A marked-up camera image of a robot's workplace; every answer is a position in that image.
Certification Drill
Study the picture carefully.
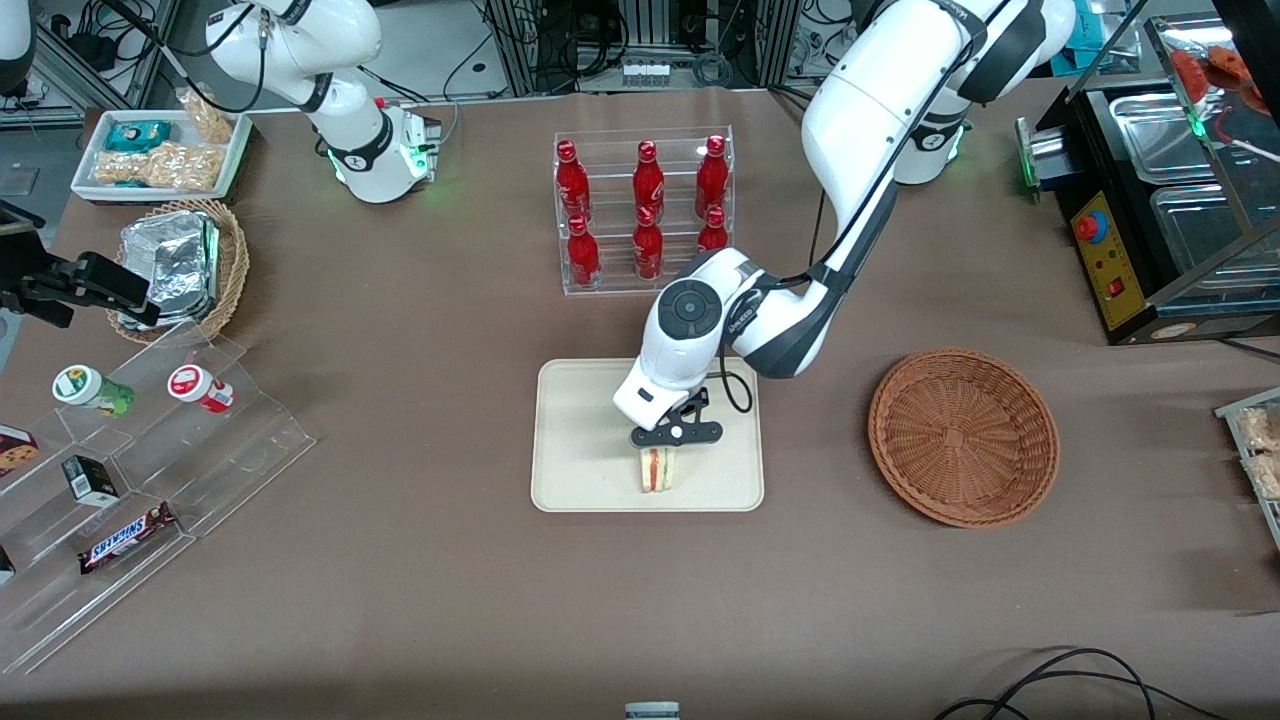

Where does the brown cookie box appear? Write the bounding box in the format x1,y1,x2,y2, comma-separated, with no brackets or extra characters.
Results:
0,425,40,479

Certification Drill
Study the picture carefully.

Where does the black equipment rack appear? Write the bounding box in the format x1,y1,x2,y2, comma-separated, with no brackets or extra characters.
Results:
485,0,801,97

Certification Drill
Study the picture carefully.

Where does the white rectangular snack tray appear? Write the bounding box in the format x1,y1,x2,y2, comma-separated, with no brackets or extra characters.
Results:
70,108,254,205

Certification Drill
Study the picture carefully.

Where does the white wire snack tray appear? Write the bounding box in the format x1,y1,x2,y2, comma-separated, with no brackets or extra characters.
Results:
1215,388,1280,553

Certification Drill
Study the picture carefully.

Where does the silver metal cylinder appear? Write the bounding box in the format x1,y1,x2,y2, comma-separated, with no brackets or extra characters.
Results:
1015,115,1067,197

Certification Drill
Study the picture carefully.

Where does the black looping floor cable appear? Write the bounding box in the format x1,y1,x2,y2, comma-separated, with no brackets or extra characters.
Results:
985,648,1158,720

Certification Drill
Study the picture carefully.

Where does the large steel pan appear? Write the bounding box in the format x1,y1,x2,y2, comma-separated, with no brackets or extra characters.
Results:
1150,185,1280,291

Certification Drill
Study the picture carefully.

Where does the clear acrylic bottle rack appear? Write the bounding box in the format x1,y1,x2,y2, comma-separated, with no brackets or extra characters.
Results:
553,125,736,296

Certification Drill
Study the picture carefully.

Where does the beige plastic tray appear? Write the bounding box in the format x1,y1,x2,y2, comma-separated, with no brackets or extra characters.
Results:
530,357,766,514

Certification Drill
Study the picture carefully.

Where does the teal box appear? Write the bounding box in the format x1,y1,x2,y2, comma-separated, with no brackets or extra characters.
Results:
1066,0,1127,71

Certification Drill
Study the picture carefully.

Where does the small steel pan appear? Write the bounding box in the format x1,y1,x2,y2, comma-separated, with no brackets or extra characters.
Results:
1110,92,1217,187

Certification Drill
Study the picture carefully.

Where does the black food warmer cabinet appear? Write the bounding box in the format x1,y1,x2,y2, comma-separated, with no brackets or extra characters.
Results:
1035,10,1280,348

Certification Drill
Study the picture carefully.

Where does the clear acrylic step stand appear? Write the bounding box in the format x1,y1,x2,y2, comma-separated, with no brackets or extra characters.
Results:
0,320,317,676

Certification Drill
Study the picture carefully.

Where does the silver foil container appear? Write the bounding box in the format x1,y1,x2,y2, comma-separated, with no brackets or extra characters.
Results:
120,211,222,327

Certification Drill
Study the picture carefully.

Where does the triangular sandwich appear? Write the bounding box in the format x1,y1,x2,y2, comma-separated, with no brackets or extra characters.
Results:
638,447,678,494

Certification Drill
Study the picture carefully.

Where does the teal snack packet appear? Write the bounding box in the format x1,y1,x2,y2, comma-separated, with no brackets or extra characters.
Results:
105,120,173,154

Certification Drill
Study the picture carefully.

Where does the black long floor cable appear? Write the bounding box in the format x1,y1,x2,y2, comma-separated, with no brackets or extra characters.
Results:
935,668,1233,720

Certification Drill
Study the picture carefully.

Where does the black power adapter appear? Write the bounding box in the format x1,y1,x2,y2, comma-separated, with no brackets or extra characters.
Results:
65,33,119,69

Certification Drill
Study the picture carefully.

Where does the small black carton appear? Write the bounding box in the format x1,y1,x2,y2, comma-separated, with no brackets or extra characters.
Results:
62,455,120,507

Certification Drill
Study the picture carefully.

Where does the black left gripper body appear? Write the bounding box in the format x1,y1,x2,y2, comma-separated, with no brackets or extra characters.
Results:
630,392,723,449

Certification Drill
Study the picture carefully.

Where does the small brown wicker basket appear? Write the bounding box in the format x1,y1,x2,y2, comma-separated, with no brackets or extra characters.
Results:
107,198,251,346

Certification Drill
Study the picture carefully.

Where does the snickers chocolate bar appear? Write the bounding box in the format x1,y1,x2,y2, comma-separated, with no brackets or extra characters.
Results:
78,502,179,575

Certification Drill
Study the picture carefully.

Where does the long clear cracker bag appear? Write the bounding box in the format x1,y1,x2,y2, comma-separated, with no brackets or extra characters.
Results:
93,142,224,193

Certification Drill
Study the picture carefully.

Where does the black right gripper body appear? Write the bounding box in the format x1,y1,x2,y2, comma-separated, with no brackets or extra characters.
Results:
0,262,79,329

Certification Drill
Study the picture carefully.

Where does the large brown wicker basket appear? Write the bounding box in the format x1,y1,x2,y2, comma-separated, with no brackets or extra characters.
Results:
868,347,1061,529

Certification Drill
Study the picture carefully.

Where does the small clear cracker bag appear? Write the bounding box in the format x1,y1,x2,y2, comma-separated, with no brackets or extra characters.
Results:
177,87,237,145

